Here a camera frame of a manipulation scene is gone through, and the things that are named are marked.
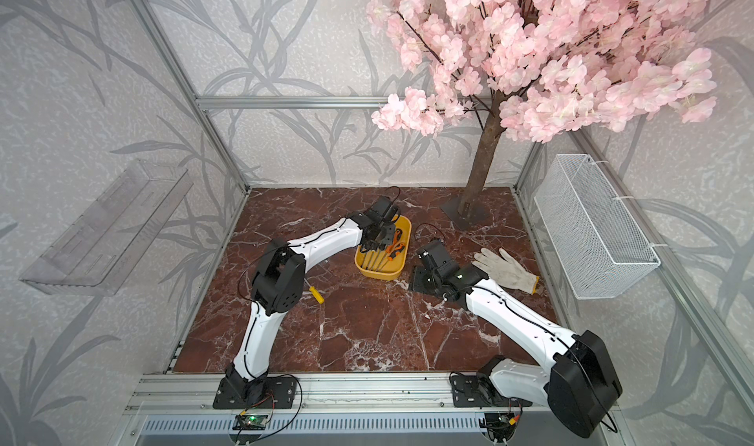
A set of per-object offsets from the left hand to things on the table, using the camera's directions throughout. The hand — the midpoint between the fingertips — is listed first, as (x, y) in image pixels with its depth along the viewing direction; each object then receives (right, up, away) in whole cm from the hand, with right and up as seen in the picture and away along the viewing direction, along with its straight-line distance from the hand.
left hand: (387, 231), depth 98 cm
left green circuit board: (-33, -45, -28) cm, 62 cm away
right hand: (+8, -12, -16) cm, 22 cm away
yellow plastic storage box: (-4, -11, 0) cm, 12 cm away
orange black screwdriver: (+3, -7, +1) cm, 8 cm away
